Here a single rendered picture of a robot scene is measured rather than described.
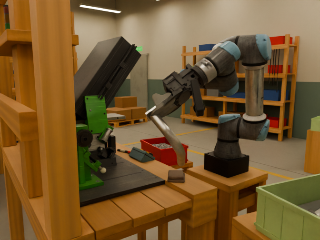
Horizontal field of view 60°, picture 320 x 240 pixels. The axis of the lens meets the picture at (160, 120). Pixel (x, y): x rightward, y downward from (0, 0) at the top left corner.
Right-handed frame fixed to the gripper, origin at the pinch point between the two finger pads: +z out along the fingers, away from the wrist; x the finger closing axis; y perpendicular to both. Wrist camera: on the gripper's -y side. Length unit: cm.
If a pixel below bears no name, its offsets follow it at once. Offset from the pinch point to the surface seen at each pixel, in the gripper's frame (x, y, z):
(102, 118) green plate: -56, 43, 15
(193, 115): -639, 210, -176
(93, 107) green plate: -51, 50, 15
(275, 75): -447, 101, -313
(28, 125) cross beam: 8.2, 20.0, 32.3
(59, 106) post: 13.2, 15.2, 21.0
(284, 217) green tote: -26, -48, -14
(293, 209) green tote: -20, -48, -17
